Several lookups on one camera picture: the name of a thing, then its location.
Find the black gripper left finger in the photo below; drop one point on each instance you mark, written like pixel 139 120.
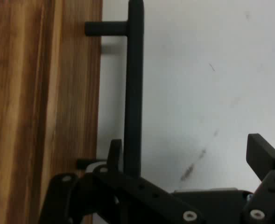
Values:
pixel 118 186

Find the wooden cabinet door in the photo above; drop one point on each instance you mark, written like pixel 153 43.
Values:
pixel 41 93

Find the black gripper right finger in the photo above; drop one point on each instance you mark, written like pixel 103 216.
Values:
pixel 263 158

